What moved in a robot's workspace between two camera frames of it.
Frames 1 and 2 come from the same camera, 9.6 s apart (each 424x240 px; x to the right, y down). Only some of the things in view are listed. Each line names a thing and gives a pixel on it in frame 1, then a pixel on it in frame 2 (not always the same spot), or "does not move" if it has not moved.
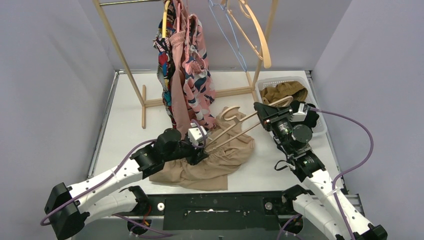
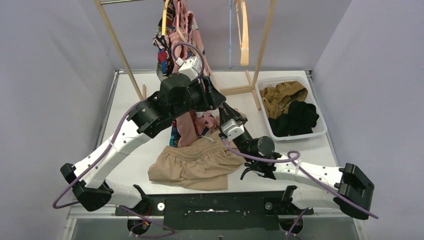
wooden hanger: (248, 11) → (242, 24)
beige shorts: (229, 142) does not move
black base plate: (219, 211) does not move
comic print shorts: (162, 44) does not move
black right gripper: (270, 115) → (228, 113)
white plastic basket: (264, 83) does not move
